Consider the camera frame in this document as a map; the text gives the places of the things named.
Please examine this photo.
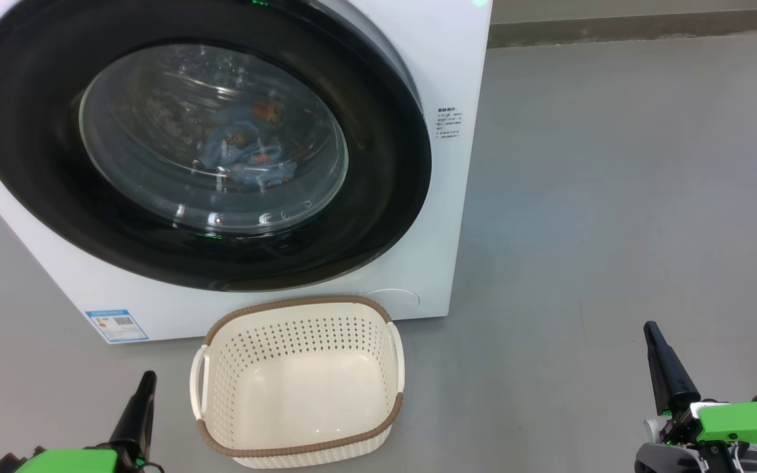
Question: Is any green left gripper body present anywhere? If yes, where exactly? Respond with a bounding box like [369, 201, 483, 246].
[14, 447, 120, 473]

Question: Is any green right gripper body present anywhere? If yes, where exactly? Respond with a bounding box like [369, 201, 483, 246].
[635, 401, 757, 473]

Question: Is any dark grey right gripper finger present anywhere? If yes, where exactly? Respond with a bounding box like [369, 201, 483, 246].
[643, 321, 701, 416]

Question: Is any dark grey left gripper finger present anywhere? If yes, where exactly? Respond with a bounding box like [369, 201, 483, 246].
[109, 371, 157, 454]

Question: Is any blue bear-print garment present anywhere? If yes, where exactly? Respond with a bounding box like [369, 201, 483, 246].
[221, 148, 298, 190]
[198, 99, 287, 165]

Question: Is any black round glass washer door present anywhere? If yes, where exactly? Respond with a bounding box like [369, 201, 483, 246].
[0, 0, 433, 292]

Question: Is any cream perforated laundry basket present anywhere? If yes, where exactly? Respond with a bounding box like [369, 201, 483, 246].
[189, 296, 405, 468]

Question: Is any white front-load washing machine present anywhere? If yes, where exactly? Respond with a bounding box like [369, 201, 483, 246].
[0, 0, 494, 344]

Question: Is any blue energy label sticker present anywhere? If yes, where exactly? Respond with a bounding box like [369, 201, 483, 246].
[85, 309, 149, 344]

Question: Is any round white filter cover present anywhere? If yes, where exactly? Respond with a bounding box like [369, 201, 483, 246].
[362, 288, 421, 321]

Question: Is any black printed text label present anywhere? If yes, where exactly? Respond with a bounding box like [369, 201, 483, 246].
[436, 106, 463, 140]

